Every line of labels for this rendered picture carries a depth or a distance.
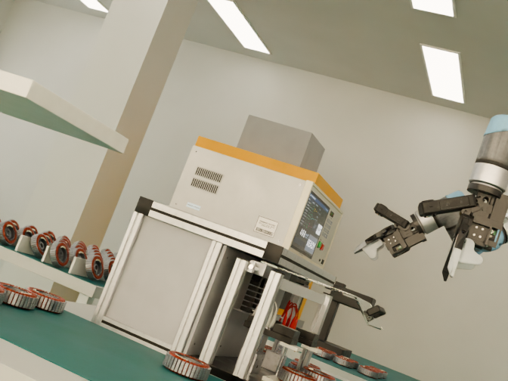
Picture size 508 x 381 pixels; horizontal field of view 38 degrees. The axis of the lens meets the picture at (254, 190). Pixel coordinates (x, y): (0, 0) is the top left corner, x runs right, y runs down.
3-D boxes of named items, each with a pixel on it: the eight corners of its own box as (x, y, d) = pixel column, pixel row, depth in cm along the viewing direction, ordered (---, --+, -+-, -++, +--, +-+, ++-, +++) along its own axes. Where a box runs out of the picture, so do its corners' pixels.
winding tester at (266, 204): (322, 271, 241) (343, 212, 244) (287, 251, 201) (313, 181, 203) (218, 233, 255) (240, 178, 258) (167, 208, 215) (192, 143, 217)
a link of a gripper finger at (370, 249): (359, 264, 218) (386, 250, 217) (350, 247, 220) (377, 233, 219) (360, 266, 221) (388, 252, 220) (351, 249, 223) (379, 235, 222)
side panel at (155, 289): (181, 360, 192) (226, 245, 196) (177, 360, 189) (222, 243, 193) (95, 322, 202) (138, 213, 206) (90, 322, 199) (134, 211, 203)
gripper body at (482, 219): (494, 251, 144) (514, 193, 145) (451, 236, 146) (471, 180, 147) (489, 255, 151) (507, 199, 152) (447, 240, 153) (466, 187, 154)
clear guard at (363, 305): (382, 329, 206) (388, 310, 207) (368, 326, 184) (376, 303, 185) (277, 290, 218) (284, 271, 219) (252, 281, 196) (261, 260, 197)
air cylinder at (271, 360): (281, 372, 231) (288, 355, 231) (275, 373, 224) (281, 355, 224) (267, 366, 233) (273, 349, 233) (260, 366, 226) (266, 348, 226)
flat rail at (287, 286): (326, 305, 247) (329, 297, 247) (274, 287, 189) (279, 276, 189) (322, 305, 247) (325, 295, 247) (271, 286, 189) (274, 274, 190)
